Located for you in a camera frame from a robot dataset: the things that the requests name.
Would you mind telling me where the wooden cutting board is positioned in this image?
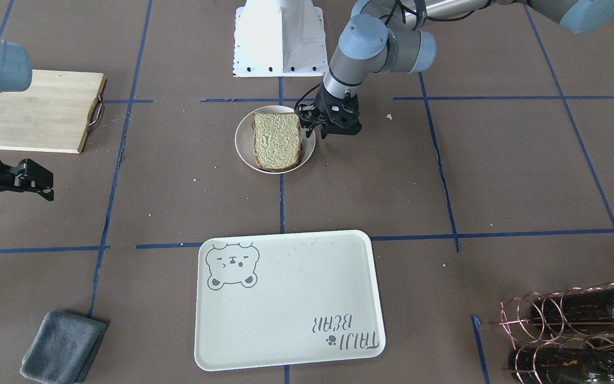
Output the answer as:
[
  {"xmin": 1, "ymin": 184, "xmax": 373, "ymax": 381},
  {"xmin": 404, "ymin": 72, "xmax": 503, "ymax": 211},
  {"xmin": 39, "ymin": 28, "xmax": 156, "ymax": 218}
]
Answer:
[{"xmin": 0, "ymin": 70, "xmax": 107, "ymax": 154}]

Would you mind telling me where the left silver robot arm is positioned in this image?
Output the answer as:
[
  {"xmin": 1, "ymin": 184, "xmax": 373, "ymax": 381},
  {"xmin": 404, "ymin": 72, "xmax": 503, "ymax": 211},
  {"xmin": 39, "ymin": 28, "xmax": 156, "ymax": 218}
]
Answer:
[{"xmin": 294, "ymin": 1, "xmax": 494, "ymax": 138}]

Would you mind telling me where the cream bear tray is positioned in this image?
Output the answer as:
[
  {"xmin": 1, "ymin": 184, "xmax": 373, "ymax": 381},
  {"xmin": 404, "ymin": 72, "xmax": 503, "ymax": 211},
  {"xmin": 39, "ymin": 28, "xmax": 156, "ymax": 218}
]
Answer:
[{"xmin": 194, "ymin": 229, "xmax": 386, "ymax": 372}]

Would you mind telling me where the white round plate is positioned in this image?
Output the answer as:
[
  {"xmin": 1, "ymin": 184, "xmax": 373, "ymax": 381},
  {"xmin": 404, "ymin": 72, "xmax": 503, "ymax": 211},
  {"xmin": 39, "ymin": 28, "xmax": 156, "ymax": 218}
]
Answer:
[{"xmin": 235, "ymin": 105, "xmax": 317, "ymax": 174}]

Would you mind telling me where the folded grey cloth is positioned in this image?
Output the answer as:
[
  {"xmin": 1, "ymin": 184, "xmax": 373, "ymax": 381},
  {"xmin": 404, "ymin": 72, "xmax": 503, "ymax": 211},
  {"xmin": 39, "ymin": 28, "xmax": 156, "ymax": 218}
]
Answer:
[{"xmin": 20, "ymin": 310, "xmax": 107, "ymax": 383}]

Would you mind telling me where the bread slice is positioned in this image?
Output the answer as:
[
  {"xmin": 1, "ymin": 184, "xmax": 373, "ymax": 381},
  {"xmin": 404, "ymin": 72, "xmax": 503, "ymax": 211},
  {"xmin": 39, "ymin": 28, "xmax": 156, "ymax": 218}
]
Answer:
[{"xmin": 252, "ymin": 112, "xmax": 302, "ymax": 172}]

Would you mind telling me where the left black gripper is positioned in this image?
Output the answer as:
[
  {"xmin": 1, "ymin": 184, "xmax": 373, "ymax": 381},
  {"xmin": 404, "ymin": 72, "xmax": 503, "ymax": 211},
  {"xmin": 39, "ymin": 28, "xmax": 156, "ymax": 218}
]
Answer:
[{"xmin": 296, "ymin": 84, "xmax": 361, "ymax": 140}]

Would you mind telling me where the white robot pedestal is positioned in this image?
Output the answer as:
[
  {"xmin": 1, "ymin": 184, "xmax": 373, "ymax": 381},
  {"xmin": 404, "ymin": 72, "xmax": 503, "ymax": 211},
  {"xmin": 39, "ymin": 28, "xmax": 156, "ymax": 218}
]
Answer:
[{"xmin": 232, "ymin": 1, "xmax": 328, "ymax": 78}]

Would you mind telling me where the black camera cable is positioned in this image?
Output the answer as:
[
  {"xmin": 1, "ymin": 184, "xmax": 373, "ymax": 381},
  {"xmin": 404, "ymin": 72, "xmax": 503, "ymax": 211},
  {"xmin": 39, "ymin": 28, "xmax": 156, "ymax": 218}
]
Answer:
[{"xmin": 294, "ymin": 83, "xmax": 322, "ymax": 121}]

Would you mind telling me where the copper wire bottle rack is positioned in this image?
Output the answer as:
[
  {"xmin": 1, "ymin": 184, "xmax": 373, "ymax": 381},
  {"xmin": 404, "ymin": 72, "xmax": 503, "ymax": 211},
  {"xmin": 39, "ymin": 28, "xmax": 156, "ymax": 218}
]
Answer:
[{"xmin": 498, "ymin": 282, "xmax": 614, "ymax": 383}]

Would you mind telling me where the dark wine bottle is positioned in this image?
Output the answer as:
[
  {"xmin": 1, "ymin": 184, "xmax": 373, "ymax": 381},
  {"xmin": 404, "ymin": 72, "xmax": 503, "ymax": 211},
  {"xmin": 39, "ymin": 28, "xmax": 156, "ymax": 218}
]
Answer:
[
  {"xmin": 507, "ymin": 347, "xmax": 614, "ymax": 383},
  {"xmin": 530, "ymin": 287, "xmax": 614, "ymax": 335}
]

